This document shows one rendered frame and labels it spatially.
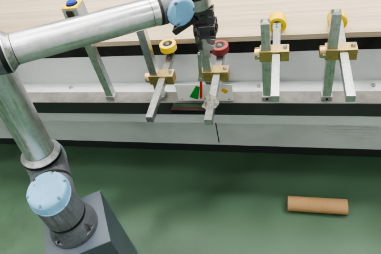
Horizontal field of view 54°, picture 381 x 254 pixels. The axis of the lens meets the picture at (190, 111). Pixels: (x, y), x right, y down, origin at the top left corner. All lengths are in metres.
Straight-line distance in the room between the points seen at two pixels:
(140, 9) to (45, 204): 0.73
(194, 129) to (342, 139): 0.84
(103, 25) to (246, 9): 1.01
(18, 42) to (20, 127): 0.39
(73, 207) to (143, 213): 0.87
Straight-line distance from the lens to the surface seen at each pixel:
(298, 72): 1.89
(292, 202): 2.11
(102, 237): 1.56
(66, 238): 1.55
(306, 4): 1.95
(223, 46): 1.69
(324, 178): 2.31
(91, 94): 1.97
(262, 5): 1.96
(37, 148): 1.46
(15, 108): 1.33
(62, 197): 1.40
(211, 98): 1.49
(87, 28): 1.08
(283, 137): 2.23
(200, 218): 2.18
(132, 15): 1.10
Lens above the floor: 1.89
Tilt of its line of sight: 44 degrees down
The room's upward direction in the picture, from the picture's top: 13 degrees counter-clockwise
